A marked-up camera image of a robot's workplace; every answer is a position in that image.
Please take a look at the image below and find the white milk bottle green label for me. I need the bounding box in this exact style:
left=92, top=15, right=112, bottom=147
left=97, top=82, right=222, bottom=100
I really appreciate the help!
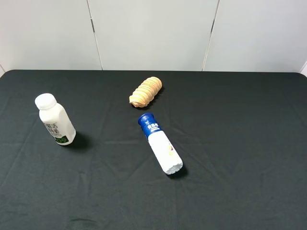
left=35, top=93, right=76, bottom=146

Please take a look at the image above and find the spiral cream horn pastry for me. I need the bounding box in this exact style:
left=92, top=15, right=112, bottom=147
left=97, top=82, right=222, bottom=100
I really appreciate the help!
left=129, top=77, right=163, bottom=107

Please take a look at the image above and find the white yogurt bottle blue cap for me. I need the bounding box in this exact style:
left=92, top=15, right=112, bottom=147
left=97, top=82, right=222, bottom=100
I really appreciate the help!
left=138, top=113, right=183, bottom=175

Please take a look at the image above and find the black tablecloth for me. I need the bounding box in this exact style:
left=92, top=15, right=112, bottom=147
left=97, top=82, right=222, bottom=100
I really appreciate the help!
left=0, top=70, right=307, bottom=230

